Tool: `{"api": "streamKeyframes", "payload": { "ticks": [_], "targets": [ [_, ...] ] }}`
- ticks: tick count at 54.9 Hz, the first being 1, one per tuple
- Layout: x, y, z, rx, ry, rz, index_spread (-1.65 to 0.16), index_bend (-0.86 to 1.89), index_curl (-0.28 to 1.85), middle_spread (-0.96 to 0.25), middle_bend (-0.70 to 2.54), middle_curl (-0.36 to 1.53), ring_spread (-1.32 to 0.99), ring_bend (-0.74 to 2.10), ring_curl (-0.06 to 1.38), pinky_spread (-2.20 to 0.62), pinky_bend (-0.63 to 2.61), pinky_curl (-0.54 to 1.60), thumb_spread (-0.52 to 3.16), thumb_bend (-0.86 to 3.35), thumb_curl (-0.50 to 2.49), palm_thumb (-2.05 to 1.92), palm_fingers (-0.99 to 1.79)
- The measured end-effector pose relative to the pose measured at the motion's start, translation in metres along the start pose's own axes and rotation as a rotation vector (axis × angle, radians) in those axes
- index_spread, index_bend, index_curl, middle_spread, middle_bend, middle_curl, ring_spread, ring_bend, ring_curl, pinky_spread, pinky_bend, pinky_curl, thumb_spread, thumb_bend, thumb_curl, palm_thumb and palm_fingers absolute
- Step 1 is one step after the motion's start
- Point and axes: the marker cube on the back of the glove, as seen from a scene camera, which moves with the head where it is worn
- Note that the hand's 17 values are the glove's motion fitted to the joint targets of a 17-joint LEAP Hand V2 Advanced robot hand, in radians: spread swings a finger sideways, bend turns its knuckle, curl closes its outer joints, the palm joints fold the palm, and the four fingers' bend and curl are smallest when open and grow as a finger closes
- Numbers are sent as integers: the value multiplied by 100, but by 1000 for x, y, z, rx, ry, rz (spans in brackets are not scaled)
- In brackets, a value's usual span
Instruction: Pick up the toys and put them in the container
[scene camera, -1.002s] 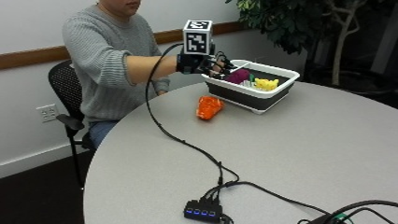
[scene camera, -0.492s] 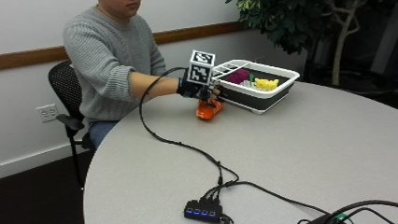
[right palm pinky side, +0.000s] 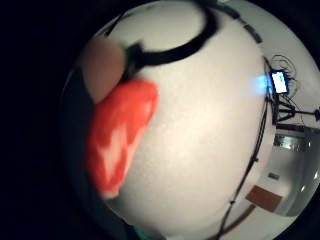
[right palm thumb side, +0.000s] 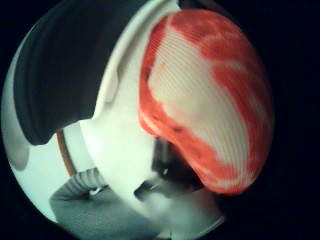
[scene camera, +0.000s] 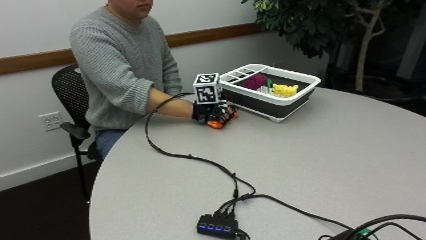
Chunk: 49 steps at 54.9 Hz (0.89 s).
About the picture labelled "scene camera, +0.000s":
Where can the white marker cube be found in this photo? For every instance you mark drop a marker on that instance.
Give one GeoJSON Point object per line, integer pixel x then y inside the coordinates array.
{"type": "Point", "coordinates": [207, 88]}

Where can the green toy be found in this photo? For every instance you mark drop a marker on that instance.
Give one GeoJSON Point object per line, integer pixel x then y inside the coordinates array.
{"type": "Point", "coordinates": [270, 83]}

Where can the magenta toy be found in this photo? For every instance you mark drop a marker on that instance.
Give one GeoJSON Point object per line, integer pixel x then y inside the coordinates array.
{"type": "Point", "coordinates": [255, 81]}

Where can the black usb hub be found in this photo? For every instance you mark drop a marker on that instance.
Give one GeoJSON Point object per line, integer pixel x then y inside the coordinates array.
{"type": "Point", "coordinates": [218, 227]}

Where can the potted indoor tree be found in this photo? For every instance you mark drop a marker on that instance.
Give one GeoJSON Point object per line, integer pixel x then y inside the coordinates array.
{"type": "Point", "coordinates": [337, 30]}

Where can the black office chair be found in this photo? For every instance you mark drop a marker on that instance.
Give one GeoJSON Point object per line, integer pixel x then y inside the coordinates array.
{"type": "Point", "coordinates": [74, 100]}

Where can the wooden wall rail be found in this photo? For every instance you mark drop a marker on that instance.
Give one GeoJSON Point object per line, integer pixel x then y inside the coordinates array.
{"type": "Point", "coordinates": [134, 46]}

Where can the orange toy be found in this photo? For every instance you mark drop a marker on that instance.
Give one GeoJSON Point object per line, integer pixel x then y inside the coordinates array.
{"type": "Point", "coordinates": [216, 124]}

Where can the white wall outlet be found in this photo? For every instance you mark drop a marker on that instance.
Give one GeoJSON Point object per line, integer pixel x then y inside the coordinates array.
{"type": "Point", "coordinates": [51, 120]}

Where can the the person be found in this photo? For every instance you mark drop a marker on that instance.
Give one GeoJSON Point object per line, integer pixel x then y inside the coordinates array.
{"type": "Point", "coordinates": [120, 63]}

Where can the white and black bin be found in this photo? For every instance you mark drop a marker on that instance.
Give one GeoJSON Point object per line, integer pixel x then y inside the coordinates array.
{"type": "Point", "coordinates": [271, 98]}

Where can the yellow toy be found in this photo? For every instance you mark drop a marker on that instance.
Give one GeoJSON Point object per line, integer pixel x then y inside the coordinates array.
{"type": "Point", "coordinates": [286, 90]}

